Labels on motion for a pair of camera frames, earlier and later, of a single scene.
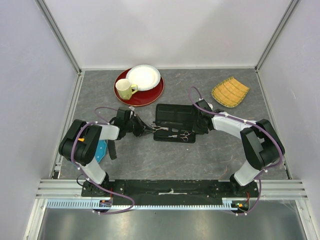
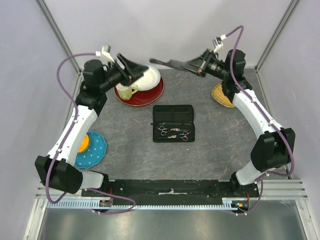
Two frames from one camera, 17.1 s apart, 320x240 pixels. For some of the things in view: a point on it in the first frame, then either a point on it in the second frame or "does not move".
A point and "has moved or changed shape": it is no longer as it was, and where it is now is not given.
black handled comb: [112, 149] -> [176, 64]
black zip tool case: [174, 123] does not move
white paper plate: [145, 76] does not move
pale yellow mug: [125, 89] does not move
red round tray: [140, 98] does not move
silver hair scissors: [185, 138] has moved or changed shape
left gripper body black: [134, 126] -> [116, 75]
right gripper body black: [197, 127] -> [214, 67]
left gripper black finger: [145, 127] -> [133, 71]
